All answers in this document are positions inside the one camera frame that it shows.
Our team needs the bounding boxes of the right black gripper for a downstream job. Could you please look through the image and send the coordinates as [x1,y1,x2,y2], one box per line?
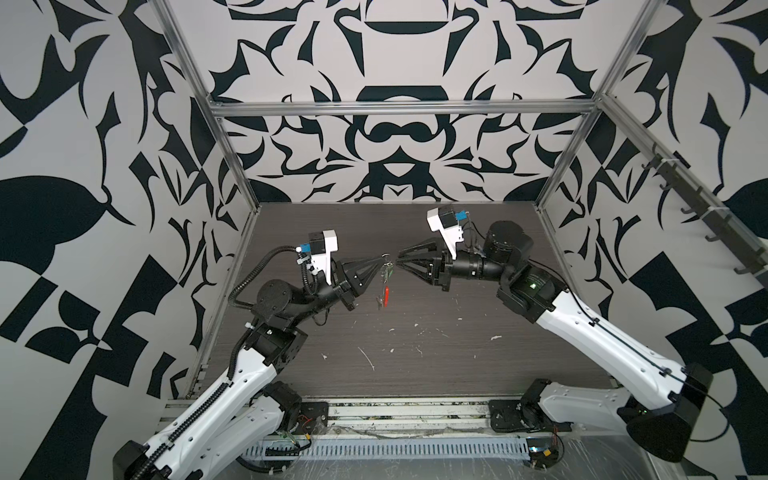
[403,237,517,294]

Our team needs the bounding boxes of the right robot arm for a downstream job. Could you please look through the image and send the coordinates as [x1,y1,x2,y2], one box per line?
[396,221,713,463]

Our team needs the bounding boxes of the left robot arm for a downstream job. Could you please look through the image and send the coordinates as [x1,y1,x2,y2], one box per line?
[112,246,387,479]

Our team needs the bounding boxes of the small circuit board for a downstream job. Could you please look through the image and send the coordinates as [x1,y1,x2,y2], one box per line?
[526,435,565,471]

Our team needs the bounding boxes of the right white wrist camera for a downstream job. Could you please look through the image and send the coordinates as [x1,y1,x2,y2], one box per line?
[426,205,468,260]

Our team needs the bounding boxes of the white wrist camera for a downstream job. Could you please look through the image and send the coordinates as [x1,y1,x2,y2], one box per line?
[295,230,338,285]
[426,205,468,260]

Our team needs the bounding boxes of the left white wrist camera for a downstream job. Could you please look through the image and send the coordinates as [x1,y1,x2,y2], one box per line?
[295,230,338,285]

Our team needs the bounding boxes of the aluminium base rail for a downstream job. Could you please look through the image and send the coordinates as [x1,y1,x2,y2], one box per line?
[153,395,661,439]

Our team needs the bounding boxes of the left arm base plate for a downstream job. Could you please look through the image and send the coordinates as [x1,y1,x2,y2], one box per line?
[290,401,330,435]

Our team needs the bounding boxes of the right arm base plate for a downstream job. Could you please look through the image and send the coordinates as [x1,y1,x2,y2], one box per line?
[488,399,572,433]

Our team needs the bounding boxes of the white slotted cable duct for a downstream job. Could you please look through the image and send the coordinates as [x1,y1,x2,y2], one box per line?
[242,437,530,462]

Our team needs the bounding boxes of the black wall hook rack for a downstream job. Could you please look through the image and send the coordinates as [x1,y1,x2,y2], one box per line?
[640,143,767,289]

